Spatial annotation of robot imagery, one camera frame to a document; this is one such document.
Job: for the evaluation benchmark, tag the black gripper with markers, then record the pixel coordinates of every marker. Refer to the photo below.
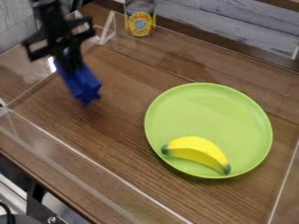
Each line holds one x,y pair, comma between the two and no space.
62,34

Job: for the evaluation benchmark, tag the blue plastic block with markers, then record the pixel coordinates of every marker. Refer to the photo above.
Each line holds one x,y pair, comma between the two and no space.
82,82

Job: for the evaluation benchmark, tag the green plate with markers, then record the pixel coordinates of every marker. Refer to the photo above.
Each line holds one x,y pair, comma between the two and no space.
218,113

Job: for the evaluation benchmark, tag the yellow labelled tin can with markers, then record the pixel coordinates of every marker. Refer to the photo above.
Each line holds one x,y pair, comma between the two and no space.
141,17

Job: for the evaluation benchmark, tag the yellow toy banana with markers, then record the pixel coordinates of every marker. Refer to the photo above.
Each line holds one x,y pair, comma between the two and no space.
200,150

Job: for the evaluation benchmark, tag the black metal table bracket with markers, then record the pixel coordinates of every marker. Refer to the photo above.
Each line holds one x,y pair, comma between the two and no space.
37,209

